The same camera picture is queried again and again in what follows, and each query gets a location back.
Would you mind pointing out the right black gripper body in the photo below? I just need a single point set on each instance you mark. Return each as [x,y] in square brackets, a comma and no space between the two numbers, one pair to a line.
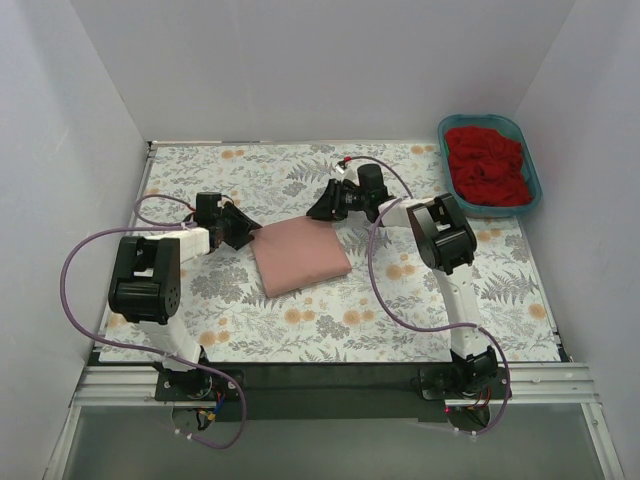
[337,198]

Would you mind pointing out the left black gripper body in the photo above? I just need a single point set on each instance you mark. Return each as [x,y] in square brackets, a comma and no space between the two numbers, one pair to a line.
[232,225]

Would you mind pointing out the pink t shirt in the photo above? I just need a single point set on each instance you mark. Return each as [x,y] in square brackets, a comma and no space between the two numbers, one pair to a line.
[298,253]

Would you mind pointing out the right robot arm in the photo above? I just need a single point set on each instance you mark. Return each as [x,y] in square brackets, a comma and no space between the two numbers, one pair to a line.
[446,244]

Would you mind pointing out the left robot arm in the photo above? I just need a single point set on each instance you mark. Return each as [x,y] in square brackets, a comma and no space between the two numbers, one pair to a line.
[145,286]

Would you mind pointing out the floral table cloth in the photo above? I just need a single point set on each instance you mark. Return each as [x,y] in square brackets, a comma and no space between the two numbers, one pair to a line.
[225,308]

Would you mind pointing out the red t shirt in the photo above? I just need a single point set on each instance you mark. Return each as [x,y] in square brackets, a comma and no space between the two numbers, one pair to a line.
[486,167]

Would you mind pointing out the teal plastic basket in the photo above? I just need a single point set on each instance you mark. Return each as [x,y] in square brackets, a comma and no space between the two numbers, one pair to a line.
[507,128]

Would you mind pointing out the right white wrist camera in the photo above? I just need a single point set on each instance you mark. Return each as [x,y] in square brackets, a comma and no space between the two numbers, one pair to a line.
[345,172]

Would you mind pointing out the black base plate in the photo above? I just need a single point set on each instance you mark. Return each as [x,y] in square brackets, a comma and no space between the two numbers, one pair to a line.
[307,391]

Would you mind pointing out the aluminium frame rail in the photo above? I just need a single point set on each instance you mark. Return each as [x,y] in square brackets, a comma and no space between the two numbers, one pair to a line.
[551,427]

